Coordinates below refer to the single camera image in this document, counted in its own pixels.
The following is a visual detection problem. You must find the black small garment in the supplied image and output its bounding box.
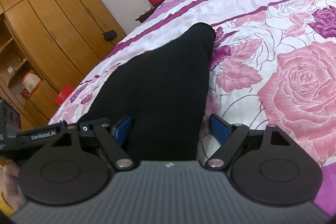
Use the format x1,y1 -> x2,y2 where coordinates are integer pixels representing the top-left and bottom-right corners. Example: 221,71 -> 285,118
80,23 -> 216,161

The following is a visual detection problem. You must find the left hand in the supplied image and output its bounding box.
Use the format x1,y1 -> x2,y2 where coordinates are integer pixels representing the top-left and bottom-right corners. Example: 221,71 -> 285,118
1,161 -> 22,216

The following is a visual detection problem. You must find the orange white box on shelf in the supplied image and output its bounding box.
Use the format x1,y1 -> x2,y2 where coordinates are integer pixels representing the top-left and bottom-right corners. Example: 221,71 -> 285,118
21,69 -> 42,99

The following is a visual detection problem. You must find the red object on floor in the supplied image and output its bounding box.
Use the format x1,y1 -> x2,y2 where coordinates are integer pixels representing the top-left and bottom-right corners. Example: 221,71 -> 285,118
55,85 -> 74,106

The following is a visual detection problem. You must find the floral purple pink bedspread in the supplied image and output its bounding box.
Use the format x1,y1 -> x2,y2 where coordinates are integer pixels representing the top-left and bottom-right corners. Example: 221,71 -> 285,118
51,0 -> 335,215

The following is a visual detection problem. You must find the wooden wardrobe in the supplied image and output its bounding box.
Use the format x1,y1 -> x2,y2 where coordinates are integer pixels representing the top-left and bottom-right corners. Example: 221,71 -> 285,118
1,0 -> 126,130

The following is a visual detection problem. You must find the small black wall device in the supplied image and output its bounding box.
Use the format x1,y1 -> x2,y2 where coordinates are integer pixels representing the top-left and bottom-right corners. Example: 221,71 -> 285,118
103,30 -> 117,42

